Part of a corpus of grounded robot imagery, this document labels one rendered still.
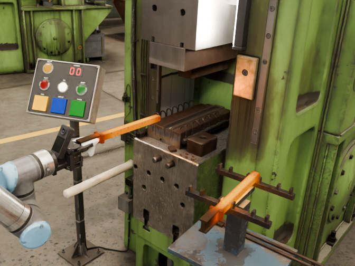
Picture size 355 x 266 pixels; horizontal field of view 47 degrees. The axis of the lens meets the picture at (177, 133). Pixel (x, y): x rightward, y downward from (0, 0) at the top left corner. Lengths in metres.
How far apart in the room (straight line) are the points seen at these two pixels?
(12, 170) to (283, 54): 1.04
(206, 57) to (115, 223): 1.50
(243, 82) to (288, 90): 0.18
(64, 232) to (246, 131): 1.56
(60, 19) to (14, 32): 0.68
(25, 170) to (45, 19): 5.17
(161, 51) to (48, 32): 4.72
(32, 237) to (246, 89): 0.97
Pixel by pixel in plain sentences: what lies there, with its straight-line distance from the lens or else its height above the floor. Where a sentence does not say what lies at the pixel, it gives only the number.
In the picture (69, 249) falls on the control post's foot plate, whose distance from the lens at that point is 2.70.
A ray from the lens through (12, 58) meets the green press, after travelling 6.45.
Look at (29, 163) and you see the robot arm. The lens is 1.36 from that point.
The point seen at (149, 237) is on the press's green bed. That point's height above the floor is 0.40.
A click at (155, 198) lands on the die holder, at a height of 0.65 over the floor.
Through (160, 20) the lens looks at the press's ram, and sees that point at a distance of 1.75.
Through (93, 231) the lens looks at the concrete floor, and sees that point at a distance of 2.84.
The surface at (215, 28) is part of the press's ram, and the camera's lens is 1.74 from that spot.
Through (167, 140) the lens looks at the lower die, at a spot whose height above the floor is 0.93.
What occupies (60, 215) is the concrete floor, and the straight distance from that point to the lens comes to 3.03.
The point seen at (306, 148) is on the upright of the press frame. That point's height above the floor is 0.88.
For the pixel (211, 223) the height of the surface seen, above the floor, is 0.96.
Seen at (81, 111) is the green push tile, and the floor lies 1.00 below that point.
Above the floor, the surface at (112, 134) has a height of 1.07.
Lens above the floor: 1.71
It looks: 24 degrees down
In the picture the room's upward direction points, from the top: 3 degrees clockwise
